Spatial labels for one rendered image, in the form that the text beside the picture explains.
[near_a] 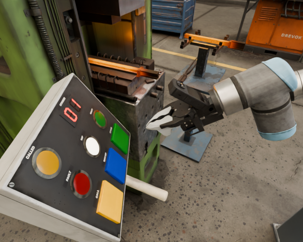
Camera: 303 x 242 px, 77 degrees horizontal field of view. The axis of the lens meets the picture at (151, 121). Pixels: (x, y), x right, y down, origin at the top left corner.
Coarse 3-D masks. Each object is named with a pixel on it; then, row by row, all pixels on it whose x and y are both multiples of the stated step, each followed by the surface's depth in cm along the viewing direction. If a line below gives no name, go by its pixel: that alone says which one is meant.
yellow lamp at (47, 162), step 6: (42, 156) 33; (48, 156) 34; (54, 156) 35; (42, 162) 33; (48, 162) 34; (54, 162) 35; (42, 168) 32; (48, 168) 33; (54, 168) 34; (48, 174) 33
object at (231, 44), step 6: (186, 36) 131; (192, 36) 129; (198, 36) 127; (204, 36) 127; (210, 42) 125; (216, 42) 123; (228, 42) 119; (234, 42) 117; (240, 42) 116; (234, 48) 119; (240, 48) 118
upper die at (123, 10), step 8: (80, 0) 71; (88, 0) 69; (96, 0) 68; (104, 0) 67; (112, 0) 66; (120, 0) 66; (128, 0) 70; (136, 0) 75; (80, 8) 73; (88, 8) 71; (96, 8) 70; (104, 8) 68; (112, 8) 67; (120, 8) 67; (128, 8) 71; (136, 8) 76
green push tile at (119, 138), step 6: (114, 126) 59; (114, 132) 57; (120, 132) 60; (114, 138) 55; (120, 138) 58; (126, 138) 62; (114, 144) 55; (120, 144) 57; (126, 144) 60; (126, 150) 59
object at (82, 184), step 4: (76, 176) 38; (80, 176) 39; (84, 176) 40; (76, 180) 38; (80, 180) 39; (84, 180) 40; (88, 180) 41; (76, 184) 37; (80, 184) 38; (84, 184) 39; (88, 184) 40; (76, 188) 37; (80, 188) 38; (84, 188) 39; (88, 188) 40; (80, 192) 38; (84, 192) 38
